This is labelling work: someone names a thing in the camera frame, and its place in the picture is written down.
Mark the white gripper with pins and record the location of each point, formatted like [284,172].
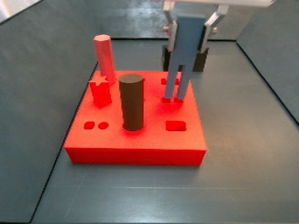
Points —
[217,15]

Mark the blue double-square bar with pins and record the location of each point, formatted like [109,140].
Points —
[188,38]

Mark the red shape-sorting board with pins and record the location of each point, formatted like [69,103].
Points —
[171,139]

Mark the black curved stand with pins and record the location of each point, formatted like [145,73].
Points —
[197,64]

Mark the red octagonal peg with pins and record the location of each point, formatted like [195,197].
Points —
[105,57]

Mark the dark cylinder peg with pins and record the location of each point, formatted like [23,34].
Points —
[131,87]

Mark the red star peg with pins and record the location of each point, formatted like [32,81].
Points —
[99,86]

